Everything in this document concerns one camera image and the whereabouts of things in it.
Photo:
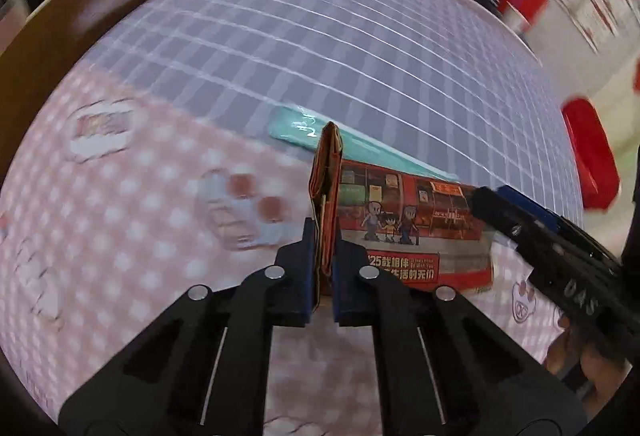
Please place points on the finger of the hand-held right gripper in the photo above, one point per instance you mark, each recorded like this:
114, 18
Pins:
500, 213
530, 205

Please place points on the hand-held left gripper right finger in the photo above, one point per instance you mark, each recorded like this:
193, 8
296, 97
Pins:
336, 276

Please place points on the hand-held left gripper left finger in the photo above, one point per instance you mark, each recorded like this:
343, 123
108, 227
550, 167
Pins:
311, 261

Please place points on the red printed paper bag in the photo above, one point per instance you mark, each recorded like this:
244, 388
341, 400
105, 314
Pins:
400, 216

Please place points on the person's right hand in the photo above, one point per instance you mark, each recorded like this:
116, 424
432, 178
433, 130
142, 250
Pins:
590, 371

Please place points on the red plastic stool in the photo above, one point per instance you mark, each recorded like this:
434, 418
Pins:
590, 151

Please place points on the teal plastic packet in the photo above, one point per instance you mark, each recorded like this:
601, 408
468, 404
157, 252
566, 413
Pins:
290, 126

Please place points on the pink checked tablecloth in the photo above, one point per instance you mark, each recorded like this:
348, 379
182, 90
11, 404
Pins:
150, 216

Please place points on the purple checked tablecloth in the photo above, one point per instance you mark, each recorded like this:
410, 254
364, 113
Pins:
325, 41

